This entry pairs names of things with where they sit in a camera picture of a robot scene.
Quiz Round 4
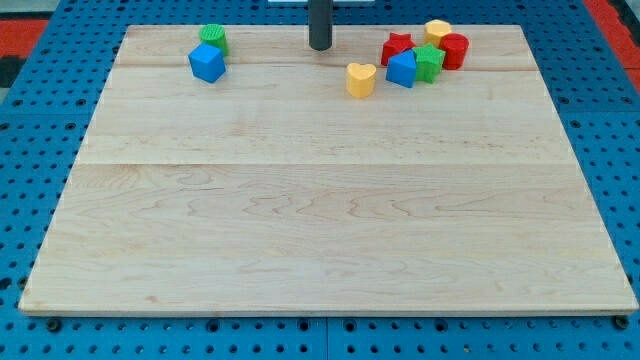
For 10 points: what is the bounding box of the blue pentagon block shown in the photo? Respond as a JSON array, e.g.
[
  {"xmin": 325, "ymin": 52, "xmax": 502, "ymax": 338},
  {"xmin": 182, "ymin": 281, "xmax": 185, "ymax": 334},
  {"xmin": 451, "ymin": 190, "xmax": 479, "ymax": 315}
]
[{"xmin": 385, "ymin": 50, "xmax": 417, "ymax": 88}]

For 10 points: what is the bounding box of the blue cube block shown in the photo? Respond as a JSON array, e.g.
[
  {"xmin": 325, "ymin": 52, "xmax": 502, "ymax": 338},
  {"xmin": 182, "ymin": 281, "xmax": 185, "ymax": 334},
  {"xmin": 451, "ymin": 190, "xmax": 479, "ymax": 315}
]
[{"xmin": 188, "ymin": 43, "xmax": 226, "ymax": 83}]

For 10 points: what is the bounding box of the red cylinder block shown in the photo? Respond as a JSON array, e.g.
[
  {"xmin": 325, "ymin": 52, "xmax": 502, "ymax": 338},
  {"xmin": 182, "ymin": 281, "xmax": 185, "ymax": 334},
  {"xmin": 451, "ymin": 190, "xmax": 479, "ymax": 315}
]
[{"xmin": 440, "ymin": 33, "xmax": 470, "ymax": 70}]

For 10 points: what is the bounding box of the green star block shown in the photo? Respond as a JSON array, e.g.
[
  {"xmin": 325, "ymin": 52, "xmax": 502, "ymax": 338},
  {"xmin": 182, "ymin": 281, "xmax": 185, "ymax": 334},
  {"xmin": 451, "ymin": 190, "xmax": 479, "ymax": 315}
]
[{"xmin": 413, "ymin": 44, "xmax": 446, "ymax": 83}]

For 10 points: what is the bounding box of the yellow hexagon block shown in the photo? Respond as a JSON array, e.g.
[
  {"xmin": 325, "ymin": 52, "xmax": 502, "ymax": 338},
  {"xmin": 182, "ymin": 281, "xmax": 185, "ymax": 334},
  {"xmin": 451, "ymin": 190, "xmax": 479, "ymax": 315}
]
[{"xmin": 424, "ymin": 19, "xmax": 452, "ymax": 48}]

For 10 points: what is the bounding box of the yellow heart block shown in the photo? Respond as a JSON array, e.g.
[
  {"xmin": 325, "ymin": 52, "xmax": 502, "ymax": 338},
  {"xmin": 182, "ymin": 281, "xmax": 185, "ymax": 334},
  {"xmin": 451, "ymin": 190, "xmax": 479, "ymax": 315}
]
[{"xmin": 346, "ymin": 63, "xmax": 377, "ymax": 99}]

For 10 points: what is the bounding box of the light wooden board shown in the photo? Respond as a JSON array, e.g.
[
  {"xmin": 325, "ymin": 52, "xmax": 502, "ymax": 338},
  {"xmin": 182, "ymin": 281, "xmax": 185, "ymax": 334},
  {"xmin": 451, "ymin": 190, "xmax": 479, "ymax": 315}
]
[{"xmin": 19, "ymin": 25, "xmax": 638, "ymax": 317}]

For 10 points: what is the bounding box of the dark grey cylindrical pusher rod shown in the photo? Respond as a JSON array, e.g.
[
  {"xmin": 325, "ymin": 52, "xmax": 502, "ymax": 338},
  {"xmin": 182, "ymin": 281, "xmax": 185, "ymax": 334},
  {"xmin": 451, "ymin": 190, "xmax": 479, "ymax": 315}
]
[{"xmin": 308, "ymin": 0, "xmax": 333, "ymax": 51}]

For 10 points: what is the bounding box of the green cylinder block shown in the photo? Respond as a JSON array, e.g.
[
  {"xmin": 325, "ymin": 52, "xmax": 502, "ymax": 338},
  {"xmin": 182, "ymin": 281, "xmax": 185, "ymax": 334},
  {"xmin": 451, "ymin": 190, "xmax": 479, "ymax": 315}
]
[{"xmin": 199, "ymin": 24, "xmax": 229, "ymax": 57}]

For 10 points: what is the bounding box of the red star block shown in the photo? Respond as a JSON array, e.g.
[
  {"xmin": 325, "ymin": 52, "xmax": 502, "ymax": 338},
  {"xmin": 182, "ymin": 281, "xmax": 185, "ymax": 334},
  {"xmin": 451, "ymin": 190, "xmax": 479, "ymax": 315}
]
[{"xmin": 380, "ymin": 32, "xmax": 416, "ymax": 67}]

